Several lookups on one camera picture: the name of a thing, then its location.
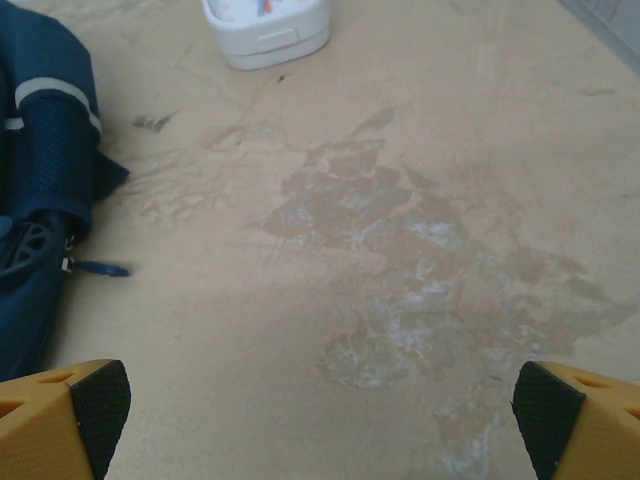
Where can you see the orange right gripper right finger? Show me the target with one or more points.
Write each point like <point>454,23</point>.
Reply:
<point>590,435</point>

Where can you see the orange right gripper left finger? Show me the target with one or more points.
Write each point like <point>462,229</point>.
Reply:
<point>50,430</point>

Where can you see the navy blue backpack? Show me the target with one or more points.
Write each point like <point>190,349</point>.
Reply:
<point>40,175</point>

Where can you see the white square clock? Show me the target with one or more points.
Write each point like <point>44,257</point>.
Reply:
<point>265,40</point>

